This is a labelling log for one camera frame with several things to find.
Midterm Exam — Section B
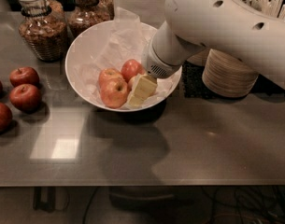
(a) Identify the red apple middle left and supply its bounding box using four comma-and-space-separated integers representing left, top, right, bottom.
9, 84, 42, 113

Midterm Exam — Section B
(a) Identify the glass granola jar right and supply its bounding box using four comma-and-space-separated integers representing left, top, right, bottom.
67, 0, 114, 37

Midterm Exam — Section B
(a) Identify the glass granola jar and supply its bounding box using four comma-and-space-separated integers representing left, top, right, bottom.
67, 0, 114, 37
18, 0, 67, 62

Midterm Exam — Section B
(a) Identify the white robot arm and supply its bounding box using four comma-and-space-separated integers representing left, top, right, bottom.
127, 0, 285, 107

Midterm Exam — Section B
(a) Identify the red apple top left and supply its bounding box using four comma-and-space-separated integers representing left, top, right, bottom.
9, 66, 40, 87

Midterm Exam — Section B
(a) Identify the stack of paper bowls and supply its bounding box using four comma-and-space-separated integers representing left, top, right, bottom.
188, 49, 209, 66
202, 49, 259, 98

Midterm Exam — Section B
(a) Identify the yellow-red apple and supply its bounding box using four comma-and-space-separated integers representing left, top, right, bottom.
100, 77, 129, 109
98, 68, 123, 86
127, 76, 137, 91

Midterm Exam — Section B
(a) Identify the front stack of paper bowls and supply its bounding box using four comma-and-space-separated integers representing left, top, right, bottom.
202, 49, 259, 98

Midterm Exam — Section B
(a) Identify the glass granola jar left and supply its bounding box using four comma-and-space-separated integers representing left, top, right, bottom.
18, 0, 67, 62

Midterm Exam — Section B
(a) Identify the black mat under bowls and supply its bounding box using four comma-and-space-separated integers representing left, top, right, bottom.
180, 61, 239, 99

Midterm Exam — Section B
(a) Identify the red apple bottom left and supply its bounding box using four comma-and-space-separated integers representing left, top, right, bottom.
0, 103, 12, 133

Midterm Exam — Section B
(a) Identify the rear stack of paper bowls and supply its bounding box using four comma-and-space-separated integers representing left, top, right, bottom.
188, 49, 209, 66

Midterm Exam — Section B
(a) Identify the white crumpled paper liner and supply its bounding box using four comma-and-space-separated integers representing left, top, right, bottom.
76, 7, 181, 111

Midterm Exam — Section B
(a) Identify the white bowl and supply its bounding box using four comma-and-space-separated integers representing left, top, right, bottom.
64, 19, 183, 113

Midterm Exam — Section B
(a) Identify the back right red apple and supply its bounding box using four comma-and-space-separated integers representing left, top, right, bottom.
121, 59, 145, 82

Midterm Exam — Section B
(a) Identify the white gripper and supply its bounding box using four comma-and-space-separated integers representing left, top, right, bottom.
125, 39, 182, 109

